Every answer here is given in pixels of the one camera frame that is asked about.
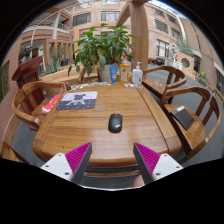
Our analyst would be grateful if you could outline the red paper bag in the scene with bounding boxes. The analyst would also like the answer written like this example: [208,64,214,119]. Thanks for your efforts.
[41,94,63,115]

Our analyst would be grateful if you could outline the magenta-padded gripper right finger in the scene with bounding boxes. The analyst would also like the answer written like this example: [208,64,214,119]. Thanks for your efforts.
[133,142,184,186]

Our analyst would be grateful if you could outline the wooden armchair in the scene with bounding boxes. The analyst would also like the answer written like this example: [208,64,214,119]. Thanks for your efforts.
[0,141,29,164]
[77,64,101,84]
[11,81,68,132]
[159,85,222,164]
[142,65,188,100]

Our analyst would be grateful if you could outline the white pump bottle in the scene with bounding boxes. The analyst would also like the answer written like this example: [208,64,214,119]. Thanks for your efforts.
[131,61,144,86]

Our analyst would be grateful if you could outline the dark red wooden lectern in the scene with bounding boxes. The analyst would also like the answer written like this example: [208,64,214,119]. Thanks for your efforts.
[11,55,46,106]

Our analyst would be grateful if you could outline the blue tube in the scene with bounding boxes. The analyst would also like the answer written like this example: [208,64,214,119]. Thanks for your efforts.
[109,65,118,85]

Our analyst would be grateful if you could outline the agave plant in wooden planter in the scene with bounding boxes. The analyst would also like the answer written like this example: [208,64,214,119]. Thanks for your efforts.
[39,58,81,84]

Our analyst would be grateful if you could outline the black computer mouse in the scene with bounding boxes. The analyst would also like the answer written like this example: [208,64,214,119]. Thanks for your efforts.
[107,113,124,134]

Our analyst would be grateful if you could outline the dark bust statue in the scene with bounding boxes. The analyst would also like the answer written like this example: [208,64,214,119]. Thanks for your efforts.
[20,43,33,64]

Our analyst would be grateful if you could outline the potted yellow flowers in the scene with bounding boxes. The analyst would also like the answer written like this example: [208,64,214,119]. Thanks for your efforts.
[198,71,208,87]

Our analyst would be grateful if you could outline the yellow liquid bottle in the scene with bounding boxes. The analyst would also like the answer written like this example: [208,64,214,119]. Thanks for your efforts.
[120,59,131,84]

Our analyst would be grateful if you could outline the grey white printed mouse pad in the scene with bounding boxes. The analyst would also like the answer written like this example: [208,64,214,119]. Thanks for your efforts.
[56,91,99,111]

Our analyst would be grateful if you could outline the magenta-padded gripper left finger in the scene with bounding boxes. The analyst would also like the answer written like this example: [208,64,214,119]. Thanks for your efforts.
[40,142,93,186]

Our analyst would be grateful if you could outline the black notebook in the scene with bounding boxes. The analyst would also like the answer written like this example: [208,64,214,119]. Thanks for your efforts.
[170,106,195,131]

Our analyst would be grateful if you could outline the white sculpture on pedestal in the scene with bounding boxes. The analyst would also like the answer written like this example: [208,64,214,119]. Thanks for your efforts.
[169,43,183,68]

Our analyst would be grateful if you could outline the green plant in white pot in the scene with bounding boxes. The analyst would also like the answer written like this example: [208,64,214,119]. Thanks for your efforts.
[67,23,138,83]

